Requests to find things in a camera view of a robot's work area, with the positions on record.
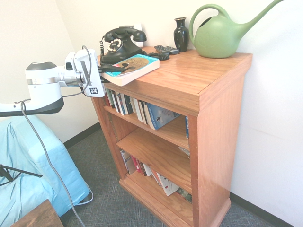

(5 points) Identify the white and blue book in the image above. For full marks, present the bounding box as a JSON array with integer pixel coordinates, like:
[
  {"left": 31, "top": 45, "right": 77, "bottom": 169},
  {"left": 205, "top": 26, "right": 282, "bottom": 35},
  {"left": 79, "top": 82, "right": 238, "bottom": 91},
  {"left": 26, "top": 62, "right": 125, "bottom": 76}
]
[{"left": 114, "top": 91, "right": 123, "bottom": 114}]

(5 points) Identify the light blue cloth cover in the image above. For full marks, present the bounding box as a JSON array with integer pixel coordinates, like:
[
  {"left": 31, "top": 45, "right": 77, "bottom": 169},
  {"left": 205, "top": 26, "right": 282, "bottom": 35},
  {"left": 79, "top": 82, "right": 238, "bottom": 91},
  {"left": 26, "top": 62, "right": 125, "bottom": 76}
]
[{"left": 0, "top": 115, "right": 91, "bottom": 218}]

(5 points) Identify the white square alarm clock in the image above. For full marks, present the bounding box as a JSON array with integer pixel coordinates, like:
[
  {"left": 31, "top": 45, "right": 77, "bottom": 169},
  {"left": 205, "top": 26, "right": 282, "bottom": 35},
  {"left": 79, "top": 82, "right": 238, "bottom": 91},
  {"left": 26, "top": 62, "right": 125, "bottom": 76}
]
[{"left": 119, "top": 23, "right": 144, "bottom": 48}]

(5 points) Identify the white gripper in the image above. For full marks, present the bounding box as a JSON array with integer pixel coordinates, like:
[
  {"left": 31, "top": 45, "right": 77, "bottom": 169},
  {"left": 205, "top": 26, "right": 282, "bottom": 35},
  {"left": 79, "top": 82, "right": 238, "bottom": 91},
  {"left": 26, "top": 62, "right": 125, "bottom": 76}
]
[{"left": 73, "top": 48, "right": 126, "bottom": 98}]

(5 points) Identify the blue cover paperback book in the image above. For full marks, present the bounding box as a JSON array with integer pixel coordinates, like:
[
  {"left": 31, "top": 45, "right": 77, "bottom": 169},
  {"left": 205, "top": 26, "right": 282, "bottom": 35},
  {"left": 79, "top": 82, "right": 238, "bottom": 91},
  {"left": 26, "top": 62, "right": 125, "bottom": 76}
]
[{"left": 143, "top": 102, "right": 182, "bottom": 131}]

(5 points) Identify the camouflage cover book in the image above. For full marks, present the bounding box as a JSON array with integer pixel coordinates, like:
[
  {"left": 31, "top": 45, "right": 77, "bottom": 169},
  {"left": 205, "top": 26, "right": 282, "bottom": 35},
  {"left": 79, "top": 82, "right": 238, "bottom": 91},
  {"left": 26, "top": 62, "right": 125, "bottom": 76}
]
[{"left": 175, "top": 187, "right": 193, "bottom": 204}]

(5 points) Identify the teal paperback book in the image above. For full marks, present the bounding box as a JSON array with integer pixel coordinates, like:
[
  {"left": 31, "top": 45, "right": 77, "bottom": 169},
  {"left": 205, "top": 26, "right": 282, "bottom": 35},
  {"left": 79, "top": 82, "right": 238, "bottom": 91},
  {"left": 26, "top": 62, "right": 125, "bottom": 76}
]
[{"left": 100, "top": 53, "right": 160, "bottom": 87}]

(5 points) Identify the green watering can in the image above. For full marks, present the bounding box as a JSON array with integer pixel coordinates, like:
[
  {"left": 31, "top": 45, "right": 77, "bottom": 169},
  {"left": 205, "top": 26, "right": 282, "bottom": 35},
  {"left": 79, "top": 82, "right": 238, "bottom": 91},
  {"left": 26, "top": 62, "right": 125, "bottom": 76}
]
[{"left": 188, "top": 0, "right": 287, "bottom": 59}]

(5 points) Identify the thin dark book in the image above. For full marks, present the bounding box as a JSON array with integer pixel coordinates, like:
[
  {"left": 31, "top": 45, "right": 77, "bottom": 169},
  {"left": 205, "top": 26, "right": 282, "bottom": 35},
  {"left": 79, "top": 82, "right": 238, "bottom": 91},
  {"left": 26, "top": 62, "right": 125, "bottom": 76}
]
[{"left": 124, "top": 94, "right": 134, "bottom": 115}]

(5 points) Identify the dark green spine book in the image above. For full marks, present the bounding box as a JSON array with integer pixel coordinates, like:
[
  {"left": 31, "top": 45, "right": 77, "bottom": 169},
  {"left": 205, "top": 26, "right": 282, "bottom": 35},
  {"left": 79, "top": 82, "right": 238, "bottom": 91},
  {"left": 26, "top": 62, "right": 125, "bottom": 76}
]
[{"left": 109, "top": 89, "right": 117, "bottom": 110}]

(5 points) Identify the white cover paperback book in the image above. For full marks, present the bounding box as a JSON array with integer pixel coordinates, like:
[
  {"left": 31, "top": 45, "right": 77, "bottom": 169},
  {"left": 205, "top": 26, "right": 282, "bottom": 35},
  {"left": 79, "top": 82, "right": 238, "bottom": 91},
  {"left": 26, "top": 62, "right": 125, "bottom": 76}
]
[{"left": 156, "top": 172, "right": 180, "bottom": 197}]

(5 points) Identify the red paperback book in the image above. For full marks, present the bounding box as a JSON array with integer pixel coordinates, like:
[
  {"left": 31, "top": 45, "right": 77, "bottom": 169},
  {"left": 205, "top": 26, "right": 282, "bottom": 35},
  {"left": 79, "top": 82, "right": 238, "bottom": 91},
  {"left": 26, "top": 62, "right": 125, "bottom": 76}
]
[{"left": 130, "top": 156, "right": 143, "bottom": 175}]

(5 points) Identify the black camera tripod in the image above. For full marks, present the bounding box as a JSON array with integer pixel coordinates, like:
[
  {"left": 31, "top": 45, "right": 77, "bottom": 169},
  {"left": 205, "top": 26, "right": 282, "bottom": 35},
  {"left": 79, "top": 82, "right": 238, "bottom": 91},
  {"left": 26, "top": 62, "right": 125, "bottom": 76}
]
[{"left": 0, "top": 164, "right": 44, "bottom": 186}]

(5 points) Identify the black vase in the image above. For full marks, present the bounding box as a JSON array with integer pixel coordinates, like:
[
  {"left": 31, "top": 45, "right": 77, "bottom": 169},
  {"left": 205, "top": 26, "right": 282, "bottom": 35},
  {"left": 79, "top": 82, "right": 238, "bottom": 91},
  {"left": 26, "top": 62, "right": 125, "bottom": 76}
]
[{"left": 174, "top": 17, "right": 190, "bottom": 52}]

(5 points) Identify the orange white paperback book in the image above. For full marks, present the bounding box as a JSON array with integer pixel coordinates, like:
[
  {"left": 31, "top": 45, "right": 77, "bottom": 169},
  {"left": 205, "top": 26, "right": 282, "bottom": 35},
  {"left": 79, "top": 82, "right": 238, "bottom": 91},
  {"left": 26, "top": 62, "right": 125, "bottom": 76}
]
[{"left": 150, "top": 169, "right": 163, "bottom": 188}]

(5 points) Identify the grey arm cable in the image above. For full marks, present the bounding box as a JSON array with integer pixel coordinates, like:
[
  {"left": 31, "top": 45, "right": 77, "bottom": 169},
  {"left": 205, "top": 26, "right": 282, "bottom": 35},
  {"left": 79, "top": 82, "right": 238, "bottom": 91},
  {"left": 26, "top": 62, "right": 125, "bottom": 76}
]
[{"left": 20, "top": 45, "right": 94, "bottom": 227}]

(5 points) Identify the blue Thailand guidebook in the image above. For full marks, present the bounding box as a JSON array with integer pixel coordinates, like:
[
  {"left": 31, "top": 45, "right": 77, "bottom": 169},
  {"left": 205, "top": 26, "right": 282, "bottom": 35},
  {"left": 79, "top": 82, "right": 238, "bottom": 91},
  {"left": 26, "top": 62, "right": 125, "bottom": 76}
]
[{"left": 184, "top": 115, "right": 190, "bottom": 140}]

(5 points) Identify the dark wooden table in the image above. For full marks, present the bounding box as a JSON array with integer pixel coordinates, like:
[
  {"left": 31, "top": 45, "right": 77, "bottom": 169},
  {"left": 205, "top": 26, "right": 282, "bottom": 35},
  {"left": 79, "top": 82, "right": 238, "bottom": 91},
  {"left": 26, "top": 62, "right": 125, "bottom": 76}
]
[{"left": 9, "top": 198, "right": 65, "bottom": 227}]

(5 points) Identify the black remote control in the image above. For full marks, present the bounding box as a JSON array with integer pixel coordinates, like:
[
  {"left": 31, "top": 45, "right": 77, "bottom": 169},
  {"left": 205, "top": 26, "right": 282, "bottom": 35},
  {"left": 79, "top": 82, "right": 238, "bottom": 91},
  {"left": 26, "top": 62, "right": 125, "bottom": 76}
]
[
  {"left": 165, "top": 46, "right": 180, "bottom": 56},
  {"left": 154, "top": 44, "right": 170, "bottom": 54}
]

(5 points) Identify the wooden bookshelf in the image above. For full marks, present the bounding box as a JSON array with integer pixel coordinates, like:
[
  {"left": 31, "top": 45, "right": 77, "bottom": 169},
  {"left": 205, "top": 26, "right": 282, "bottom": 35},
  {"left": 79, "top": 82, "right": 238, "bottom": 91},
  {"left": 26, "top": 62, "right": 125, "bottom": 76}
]
[{"left": 91, "top": 46, "right": 253, "bottom": 227}]

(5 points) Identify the white spine paperback book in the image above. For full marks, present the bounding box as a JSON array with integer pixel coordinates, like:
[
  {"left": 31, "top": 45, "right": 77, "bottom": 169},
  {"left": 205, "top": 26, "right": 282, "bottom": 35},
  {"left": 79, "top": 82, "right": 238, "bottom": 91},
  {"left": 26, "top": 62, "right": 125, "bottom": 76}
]
[{"left": 131, "top": 97, "right": 143, "bottom": 123}]

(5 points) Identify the white and black book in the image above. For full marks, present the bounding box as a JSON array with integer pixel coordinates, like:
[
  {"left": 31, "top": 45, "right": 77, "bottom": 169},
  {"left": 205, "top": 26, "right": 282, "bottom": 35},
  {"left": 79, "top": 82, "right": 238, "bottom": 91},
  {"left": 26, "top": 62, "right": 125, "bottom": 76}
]
[{"left": 138, "top": 99, "right": 149, "bottom": 126}]

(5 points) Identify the blue spine book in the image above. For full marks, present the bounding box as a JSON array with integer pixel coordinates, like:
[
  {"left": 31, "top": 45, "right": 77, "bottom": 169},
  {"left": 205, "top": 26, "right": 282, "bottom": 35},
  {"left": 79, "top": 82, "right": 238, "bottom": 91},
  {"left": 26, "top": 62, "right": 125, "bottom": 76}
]
[{"left": 119, "top": 93, "right": 128, "bottom": 116}]

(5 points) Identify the black rotary telephone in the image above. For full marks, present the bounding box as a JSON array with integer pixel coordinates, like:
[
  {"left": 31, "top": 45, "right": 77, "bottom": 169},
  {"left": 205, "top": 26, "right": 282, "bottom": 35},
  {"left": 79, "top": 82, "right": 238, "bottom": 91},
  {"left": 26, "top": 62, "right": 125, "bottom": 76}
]
[{"left": 99, "top": 27, "right": 171, "bottom": 66}]

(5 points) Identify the white floor cord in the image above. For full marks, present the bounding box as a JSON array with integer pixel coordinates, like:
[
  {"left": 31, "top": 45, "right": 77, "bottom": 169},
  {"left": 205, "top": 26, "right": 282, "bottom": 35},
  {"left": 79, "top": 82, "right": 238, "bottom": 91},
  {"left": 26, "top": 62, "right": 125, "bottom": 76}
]
[{"left": 76, "top": 188, "right": 94, "bottom": 206}]

